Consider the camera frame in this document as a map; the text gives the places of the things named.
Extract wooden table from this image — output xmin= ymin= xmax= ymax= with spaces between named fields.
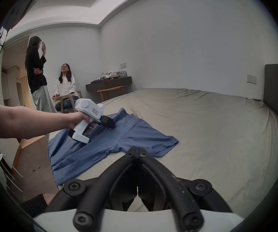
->
xmin=12 ymin=132 xmax=50 ymax=169

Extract wooden stool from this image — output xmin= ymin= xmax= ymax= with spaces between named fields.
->
xmin=97 ymin=86 xmax=124 ymax=102

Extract blue shirt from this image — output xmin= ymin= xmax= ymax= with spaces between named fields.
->
xmin=48 ymin=108 xmax=179 ymax=187

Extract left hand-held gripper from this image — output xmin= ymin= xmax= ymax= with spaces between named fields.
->
xmin=68 ymin=98 xmax=116 ymax=144

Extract person's left hand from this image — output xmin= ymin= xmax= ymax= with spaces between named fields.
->
xmin=67 ymin=112 xmax=93 ymax=134

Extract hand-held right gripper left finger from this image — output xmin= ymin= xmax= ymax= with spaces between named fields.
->
xmin=43 ymin=147 xmax=139 ymax=230

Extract wooden chair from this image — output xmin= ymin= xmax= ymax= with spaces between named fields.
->
xmin=53 ymin=90 xmax=82 ymax=114

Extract person's legs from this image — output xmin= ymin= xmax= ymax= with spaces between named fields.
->
xmin=20 ymin=193 xmax=57 ymax=218

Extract person's left forearm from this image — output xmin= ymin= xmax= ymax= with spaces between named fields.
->
xmin=0 ymin=106 xmax=70 ymax=140

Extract bed with beige sheet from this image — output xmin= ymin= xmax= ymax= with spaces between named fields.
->
xmin=57 ymin=88 xmax=278 ymax=219

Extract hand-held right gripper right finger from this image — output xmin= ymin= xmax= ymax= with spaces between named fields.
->
xmin=137 ymin=147 xmax=234 ymax=230

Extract dark wall shelf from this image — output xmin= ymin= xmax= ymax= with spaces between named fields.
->
xmin=85 ymin=71 xmax=133 ymax=91

